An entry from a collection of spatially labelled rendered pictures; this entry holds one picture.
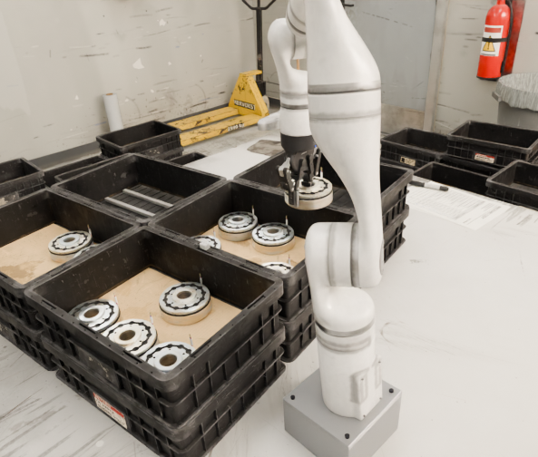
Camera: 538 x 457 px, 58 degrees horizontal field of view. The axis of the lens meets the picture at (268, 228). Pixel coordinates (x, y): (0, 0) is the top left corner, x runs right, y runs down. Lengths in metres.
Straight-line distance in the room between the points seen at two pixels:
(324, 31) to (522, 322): 0.86
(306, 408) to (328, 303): 0.23
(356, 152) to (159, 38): 4.22
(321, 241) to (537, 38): 3.28
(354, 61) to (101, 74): 3.99
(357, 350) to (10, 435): 0.67
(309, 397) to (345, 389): 0.10
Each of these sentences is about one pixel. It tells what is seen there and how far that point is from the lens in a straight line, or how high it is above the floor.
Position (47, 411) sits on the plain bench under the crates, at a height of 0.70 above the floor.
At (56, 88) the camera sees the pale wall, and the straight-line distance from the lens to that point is 4.38.
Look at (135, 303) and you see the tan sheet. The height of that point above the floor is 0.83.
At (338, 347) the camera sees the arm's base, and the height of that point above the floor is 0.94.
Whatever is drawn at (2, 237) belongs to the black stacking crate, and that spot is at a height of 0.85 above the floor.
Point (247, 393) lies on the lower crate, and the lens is 0.96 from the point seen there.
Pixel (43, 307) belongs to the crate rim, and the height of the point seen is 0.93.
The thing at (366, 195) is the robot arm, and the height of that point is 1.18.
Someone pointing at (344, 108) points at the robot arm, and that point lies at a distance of 0.60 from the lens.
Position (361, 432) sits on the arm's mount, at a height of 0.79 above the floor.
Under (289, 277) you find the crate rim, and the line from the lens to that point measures 0.90.
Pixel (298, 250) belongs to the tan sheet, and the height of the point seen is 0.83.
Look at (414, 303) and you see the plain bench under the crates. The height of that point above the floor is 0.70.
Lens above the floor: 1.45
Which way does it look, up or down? 30 degrees down
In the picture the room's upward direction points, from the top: 3 degrees counter-clockwise
